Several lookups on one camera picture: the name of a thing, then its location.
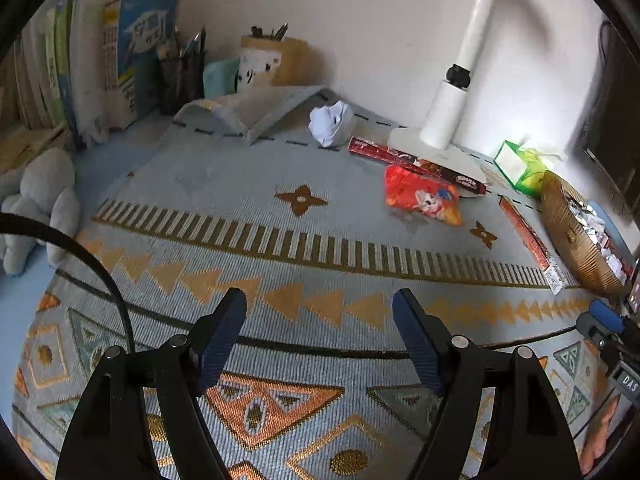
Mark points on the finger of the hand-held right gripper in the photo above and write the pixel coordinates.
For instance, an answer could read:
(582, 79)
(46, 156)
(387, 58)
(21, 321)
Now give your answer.
(606, 314)

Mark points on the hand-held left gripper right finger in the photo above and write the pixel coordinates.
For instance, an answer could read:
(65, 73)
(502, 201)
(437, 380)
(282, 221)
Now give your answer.
(420, 345)

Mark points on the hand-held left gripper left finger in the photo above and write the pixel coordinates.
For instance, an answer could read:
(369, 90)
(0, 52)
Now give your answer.
(222, 345)

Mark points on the woven basket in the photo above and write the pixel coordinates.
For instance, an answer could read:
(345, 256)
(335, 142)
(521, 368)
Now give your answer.
(570, 250)

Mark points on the pile of pastel sweets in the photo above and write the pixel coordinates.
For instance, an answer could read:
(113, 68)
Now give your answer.
(595, 230)

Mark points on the person's right hand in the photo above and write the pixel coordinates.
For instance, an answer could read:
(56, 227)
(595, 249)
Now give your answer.
(605, 430)

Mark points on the long red snack box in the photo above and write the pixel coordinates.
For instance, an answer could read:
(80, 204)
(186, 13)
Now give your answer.
(385, 152)
(530, 245)

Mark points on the patterned woven mat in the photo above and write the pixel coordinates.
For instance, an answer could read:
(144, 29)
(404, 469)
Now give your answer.
(300, 270)

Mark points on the red snack packet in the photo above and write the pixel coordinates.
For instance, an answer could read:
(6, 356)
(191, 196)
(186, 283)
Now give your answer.
(422, 195)

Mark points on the long brown snack box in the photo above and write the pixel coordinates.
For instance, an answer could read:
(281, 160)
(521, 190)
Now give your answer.
(457, 177)

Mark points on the green tissue box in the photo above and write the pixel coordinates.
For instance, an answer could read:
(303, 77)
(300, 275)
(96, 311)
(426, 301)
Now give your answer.
(510, 162)

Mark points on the dark monitor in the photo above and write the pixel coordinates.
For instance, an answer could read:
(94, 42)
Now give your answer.
(620, 135)

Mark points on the grey plush elephant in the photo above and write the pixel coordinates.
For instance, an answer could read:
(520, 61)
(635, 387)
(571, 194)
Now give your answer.
(40, 195)

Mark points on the white desk lamp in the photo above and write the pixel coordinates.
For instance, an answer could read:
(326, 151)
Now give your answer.
(450, 110)

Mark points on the crumpled white paper ball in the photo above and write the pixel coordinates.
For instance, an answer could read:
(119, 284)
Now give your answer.
(330, 122)

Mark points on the black mesh pen holder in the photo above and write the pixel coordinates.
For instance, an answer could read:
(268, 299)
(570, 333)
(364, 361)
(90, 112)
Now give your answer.
(180, 85)

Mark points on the teal box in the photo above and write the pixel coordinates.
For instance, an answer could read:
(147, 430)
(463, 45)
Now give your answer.
(220, 77)

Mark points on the white panda print holder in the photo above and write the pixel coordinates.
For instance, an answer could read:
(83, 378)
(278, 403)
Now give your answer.
(255, 70)

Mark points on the wooden pen holder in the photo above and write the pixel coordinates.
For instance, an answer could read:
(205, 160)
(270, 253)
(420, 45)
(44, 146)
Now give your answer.
(290, 60)

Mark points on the blue book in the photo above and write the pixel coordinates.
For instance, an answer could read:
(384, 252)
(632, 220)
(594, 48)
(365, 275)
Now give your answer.
(140, 60)

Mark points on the row of upright books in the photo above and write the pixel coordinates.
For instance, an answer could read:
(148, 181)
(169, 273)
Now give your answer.
(60, 60)

